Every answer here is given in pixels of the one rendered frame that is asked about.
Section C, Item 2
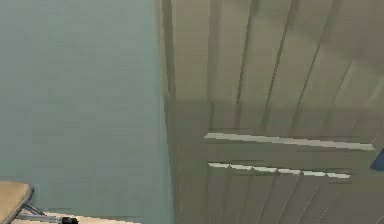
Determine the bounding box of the dark blue object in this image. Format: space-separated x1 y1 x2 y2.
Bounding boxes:
370 147 384 173

